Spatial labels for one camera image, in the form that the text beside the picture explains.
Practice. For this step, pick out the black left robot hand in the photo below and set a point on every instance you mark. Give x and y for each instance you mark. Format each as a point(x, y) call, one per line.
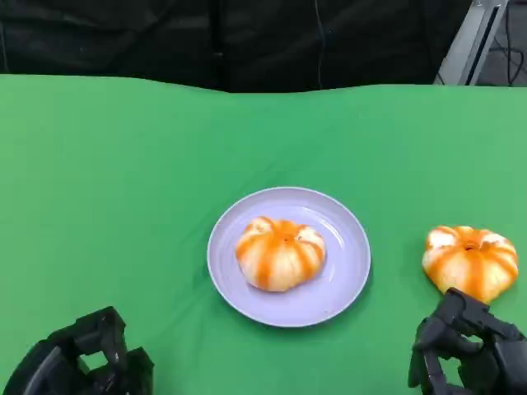
point(45, 366)

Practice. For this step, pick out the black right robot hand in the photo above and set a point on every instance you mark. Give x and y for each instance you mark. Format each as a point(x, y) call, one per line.
point(498, 362)

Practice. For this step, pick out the orange and white bread roll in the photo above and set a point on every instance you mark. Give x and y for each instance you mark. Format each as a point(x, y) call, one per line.
point(280, 255)
point(469, 259)

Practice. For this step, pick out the lilac plate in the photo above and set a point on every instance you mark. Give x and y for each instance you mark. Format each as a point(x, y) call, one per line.
point(341, 292)

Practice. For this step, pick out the green table cloth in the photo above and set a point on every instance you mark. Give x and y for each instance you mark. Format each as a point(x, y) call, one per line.
point(123, 144)

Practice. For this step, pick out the black backdrop curtain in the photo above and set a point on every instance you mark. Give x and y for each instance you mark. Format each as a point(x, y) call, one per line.
point(123, 33)

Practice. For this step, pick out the aluminium frame post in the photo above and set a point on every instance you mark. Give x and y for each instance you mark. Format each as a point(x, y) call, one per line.
point(469, 45)

